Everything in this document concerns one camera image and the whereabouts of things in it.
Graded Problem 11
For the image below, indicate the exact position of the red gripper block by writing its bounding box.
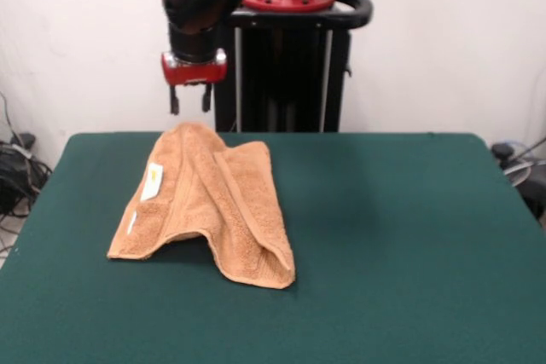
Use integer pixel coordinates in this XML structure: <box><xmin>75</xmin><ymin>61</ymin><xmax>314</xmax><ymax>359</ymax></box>
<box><xmin>160</xmin><ymin>48</ymin><xmax>229</xmax><ymax>116</ymax></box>

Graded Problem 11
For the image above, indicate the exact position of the orange terry towel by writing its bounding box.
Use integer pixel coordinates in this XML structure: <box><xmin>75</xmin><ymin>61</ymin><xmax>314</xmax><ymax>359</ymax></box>
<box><xmin>106</xmin><ymin>121</ymin><xmax>297</xmax><ymax>291</ymax></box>

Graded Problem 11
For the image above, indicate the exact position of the black grey stand foot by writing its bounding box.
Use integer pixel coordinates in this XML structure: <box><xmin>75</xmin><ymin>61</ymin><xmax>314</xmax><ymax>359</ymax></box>
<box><xmin>490</xmin><ymin>141</ymin><xmax>546</xmax><ymax>221</ymax></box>
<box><xmin>9</xmin><ymin>131</ymin><xmax>38</xmax><ymax>150</ymax></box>

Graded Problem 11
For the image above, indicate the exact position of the dark green table cloth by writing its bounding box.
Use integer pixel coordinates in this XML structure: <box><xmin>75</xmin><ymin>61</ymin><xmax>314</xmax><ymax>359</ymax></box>
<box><xmin>0</xmin><ymin>131</ymin><xmax>546</xmax><ymax>364</ymax></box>

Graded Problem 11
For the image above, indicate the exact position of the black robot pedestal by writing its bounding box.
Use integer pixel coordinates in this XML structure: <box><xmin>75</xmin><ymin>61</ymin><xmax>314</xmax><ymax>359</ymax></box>
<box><xmin>212</xmin><ymin>0</ymin><xmax>375</xmax><ymax>134</ymax></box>

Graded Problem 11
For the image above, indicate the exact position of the black floor cable bundle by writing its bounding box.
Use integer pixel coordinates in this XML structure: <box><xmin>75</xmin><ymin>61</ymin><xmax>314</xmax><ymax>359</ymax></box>
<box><xmin>0</xmin><ymin>90</ymin><xmax>55</xmax><ymax>259</ymax></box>

